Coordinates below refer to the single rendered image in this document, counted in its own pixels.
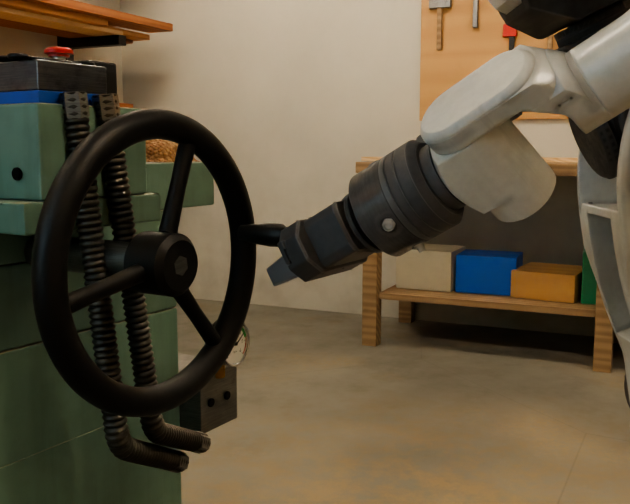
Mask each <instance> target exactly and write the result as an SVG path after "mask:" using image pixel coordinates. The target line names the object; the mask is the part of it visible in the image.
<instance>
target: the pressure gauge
mask: <svg viewBox="0 0 630 504"><path fill-rule="evenodd" d="M245 330H246V331H245ZM244 331H245V332H244ZM243 333H244V334H243ZM242 334H243V336H242ZM241 336H242V337H241ZM240 337H241V339H240ZM239 339H240V341H239V342H238V340H239ZM236 342H238V345H237V346H234V347H233V349H232V351H231V353H230V354H229V356H228V358H227V359H226V361H225V362H224V364H223V365H222V367H221V368H220V369H219V371H218V372H217V373H216V378H224V377H225V366H228V367H236V366H238V365H240V364H241V363H242V362H243V361H244V359H245V357H246V355H247V353H248V350H249V345H250V334H249V330H248V328H247V326H246V324H245V323H244V324H243V327H242V330H241V332H240V334H239V337H238V339H237V341H236Z"/></svg>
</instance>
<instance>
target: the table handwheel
mask: <svg viewBox="0 0 630 504"><path fill-rule="evenodd" d="M153 139H162V140H168V141H172V142H175V143H178V147H177V152H176V157H175V162H174V167H173V172H172V177H171V182H170V187H169V191H168V195H167V199H166V203H165V207H164V211H163V215H162V219H161V223H160V227H159V232H155V231H144V232H141V233H139V234H137V235H136V236H135V237H134V238H133V239H132V240H131V241H130V242H125V241H113V240H105V243H104V246H105V247H106V249H105V251H104V254H105V257H104V261H105V265H104V266H105V267H106V268H107V271H106V272H107V273H108V274H109V277H107V278H104V279H102V280H100V281H98V282H95V283H93V284H90V285H88V286H85V287H82V288H80V289H77V290H75V291H72V292H70V293H68V272H76V273H84V272H83V271H82V270H83V269H84V267H83V266H82V262H83V260H82V259H81V256H82V255H83V254H82V253H81V252H80V249H81V248H82V247H81V246H80V245H79V243H80V242H81V241H80V240H79V239H78V237H72V233H73V229H74V225H75V221H76V218H77V215H78V212H79V210H80V207H81V205H82V202H83V200H84V198H85V196H86V194H87V192H88V190H89V188H90V186H91V185H92V183H93V181H94V180H95V178H96V177H97V176H98V174H99V173H100V172H101V170H102V169H103V168H104V167H105V166H106V165H107V164H108V163H109V162H110V161H111V160H112V159H113V158H114V157H115V156H116V155H118V154H119V153H120V152H122V151H123V150H125V149H126V148H128V147H130V146H131V145H134V144H136V143H139V142H142V141H146V140H153ZM194 154H195V155H196V156H197V157H198V158H199V159H200V160H201V161H202V162H203V164H204V165H205V166H206V167H207V169H208V170H209V172H210V173H211V175H212V177H213V178H214V180H215V182H216V184H217V186H218V189H219V191H220V194H221V196H222V199H223V202H224V205H225V209H226V213H227V218H228V223H229V230H230V241H231V261H230V273H229V280H228V286H227V291H226V295H225V299H224V302H223V306H222V309H221V312H220V314H219V317H218V319H217V322H216V324H215V326H214V327H213V325H212V324H211V322H210V321H209V319H208V318H207V317H206V315H205V314H204V312H203V311H202V309H201V308H200V306H199V305H198V303H197V301H196V300H195V298H194V297H193V295H192V293H191V292H190V290H189V287H190V286H191V284H192V283H193V281H194V279H195V276H196V273H197V268H198V258H197V254H196V251H195V248H194V245H193V243H192V242H191V240H190V239H189V238H188V237H187V236H185V235H183V234H180V233H178V227H179V222H180V217H181V211H182V206H183V201H184V195H185V190H186V186H187V182H188V177H189V173H190V169H191V165H192V160H193V156H194ZM248 224H255V222H254V216H253V210H252V205H251V201H250V198H249V194H248V191H247V188H246V185H245V182H244V180H243V177H242V175H241V173H240V171H239V169H238V167H237V165H236V163H235V161H234V159H233V158H232V156H231V155H230V153H229V152H228V150H227V149H226V148H225V146H224V145H223V144H222V143H221V142H220V140H219V139H218V138H217V137H216V136H215V135H214V134H213V133H212V132H211V131H210V130H208V129H207V128H206V127H205V126H203V125H202V124H200V123H199V122H197V121H196V120H194V119H192V118H190V117H188V116H185V115H183V114H181V113H178V112H174V111H170V110H164V109H141V110H135V111H131V112H128V113H125V114H122V115H119V116H117V117H115V118H113V119H111V120H109V121H107V122H105V123H104V124H102V125H101V126H99V127H98V128H96V129H95V130H94V131H92V132H91V133H90V134H89V135H88V136H87V137H85V138H84V139H83V140H82V141H81V142H80V143H79V144H78V145H77V147H76V148H75V149H74V150H73V151H72V153H71V154H70V155H69V156H68V158H67V159H66V161H65V162H64V164H63V165H62V167H61V168H60V170H59V172H58V173H57V175H56V177H55V179H54V181H53V183H52V185H51V187H50V189H49V191H48V193H47V196H46V198H45V201H44V203H43V206H42V209H41V212H40V216H39V219H38V223H37V227H36V232H35V235H33V236H32V237H31V238H29V240H28V241H27V243H26V245H25V249H24V254H25V259H26V261H27V262H28V264H29V265H31V287H32V298H33V306H34V311H35V317H36V321H37V326H38V329H39V332H40V336H41V338H42V341H43V344H44V346H45V348H46V351H47V353H48V355H49V357H50V359H51V361H52V363H53V364H54V366H55V368H56V369H57V371H58V373H59V374H60V375H61V377H62V378H63V379H64V381H65V382H66V383H67V384H68V385H69V387H70V388H71V389H72V390H73V391H74V392H75V393H77V394H78V395H79V396H80V397H81V398H83V399H84V400H86V401H87V402H88V403H90V404H92V405H93V406H95V407H97V408H99V409H101V410H103V411H105V412H108V413H111V414H115V415H119V416H126V417H147V416H153V415H157V414H160V413H163V412H166V411H169V410H171V409H174V408H176V407H178V406H180V405H181V404H183V403H185V402H186V401H188V400H189V399H190V398H192V397H193V396H194V395H196V394H197V393H198V392H199V391H200V390H201V389H202V388H203V387H205V386H206V385H207V384H208V383H209V381H210V380H211V379H212V378H213V377H214V376H215V375H216V373H217V372H218V371H219V369H220V368H221V367H222V365H223V364H224V362H225V361H226V359H227V358H228V356H229V354H230V353H231V351H232V349H233V347H234V345H235V343H236V341H237V339H238V337H239V334H240V332H241V330H242V327H243V324H244V321H245V319H246V315H247V312H248V309H249V305H250V301H251V296H252V292H253V286H254V279H255V270H256V244H254V243H250V242H247V241H242V240H239V239H238V236H237V230H238V227H239V226H240V225H248ZM130 287H131V288H133V289H134V290H135V291H137V292H140V293H146V294H153V295H161V296H168V297H173V298H174V299H175V300H176V302H177V303H178V304H179V306H180V307H181V308H182V310H183V311H184V312H185V314H186V315H187V316H188V318H189V319H190V321H191V322H192V324H193V325H194V327H195V328H196V330H197V331H198V333H199V334H200V336H201V337H202V339H203V340H204V342H205V344H204V346H203V347H202V349H201V350H200V352H199V353H198V354H197V355H196V357H195V358H194V359H193V360H192V361H191V362H190V363H189V364H188V365H187V366H186V367H185V368H184V369H183V370H182V371H180V372H179V373H178V374H176V375H175V376H173V377H171V378H170V379H168V380H166V381H164V382H162V383H159V384H156V385H152V386H145V387H134V386H129V385H125V384H122V383H120V382H117V381H115V380H113V379H112V378H110V377H109V376H108V375H106V374H105V373H104V372H103V371H102V370H101V369H100V368H99V367H98V366H97V365H96V364H95V363H94V362H93V360H92V359H91V358H90V356H89V355H88V353H87V352H86V350H85V348H84V346H83V344H82V342H81V340H80V338H79V335H78V333H77V330H76V327H75V324H74V320H73V317H72V313H74V312H76V311H78V310H81V309H83V308H85V307H87V306H89V305H91V304H93V303H95V302H97V301H99V300H101V299H104V298H106V297H108V296H110V295H113V294H115V293H118V292H120V291H123V290H125V289H128V288H130Z"/></svg>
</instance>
